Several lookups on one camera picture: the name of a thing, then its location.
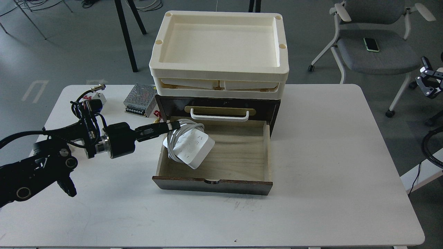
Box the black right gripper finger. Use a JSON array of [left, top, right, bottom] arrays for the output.
[[415, 77, 442, 99], [420, 56, 443, 78]]

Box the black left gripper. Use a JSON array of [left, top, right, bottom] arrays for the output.
[[95, 122, 181, 159]]

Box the white power strip with cable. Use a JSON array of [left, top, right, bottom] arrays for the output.
[[163, 119, 215, 169]]

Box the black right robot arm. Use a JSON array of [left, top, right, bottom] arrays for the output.
[[415, 56, 443, 168]]

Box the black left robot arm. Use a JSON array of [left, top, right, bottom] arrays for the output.
[[0, 95, 180, 206]]

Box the dark wooden cabinet body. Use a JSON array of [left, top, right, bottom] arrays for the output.
[[155, 94, 281, 132]]

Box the metal mesh power supply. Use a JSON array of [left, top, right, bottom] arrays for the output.
[[123, 83, 157, 118]]

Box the white circuit breaker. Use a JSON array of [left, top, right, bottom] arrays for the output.
[[84, 92, 106, 105]]

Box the grey office chair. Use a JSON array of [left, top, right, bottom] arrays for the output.
[[308, 0, 436, 118]]

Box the green smartphone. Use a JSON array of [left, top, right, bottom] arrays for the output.
[[363, 37, 380, 53]]

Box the black tripod legs left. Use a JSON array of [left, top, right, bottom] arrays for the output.
[[114, 0, 148, 73]]

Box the open wooden drawer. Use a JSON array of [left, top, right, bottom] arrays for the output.
[[152, 120, 273, 195]]

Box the cream plastic top tray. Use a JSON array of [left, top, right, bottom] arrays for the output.
[[149, 10, 289, 82]]

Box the cream plastic tray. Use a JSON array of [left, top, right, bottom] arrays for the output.
[[149, 10, 289, 82], [154, 77, 286, 100]]

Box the cream plastic lower tray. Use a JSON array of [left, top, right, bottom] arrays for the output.
[[154, 77, 286, 100]]

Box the black stand leg top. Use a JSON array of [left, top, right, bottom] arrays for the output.
[[248, 0, 262, 13]]

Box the white upper drawer handle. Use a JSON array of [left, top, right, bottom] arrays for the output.
[[190, 108, 250, 122]]

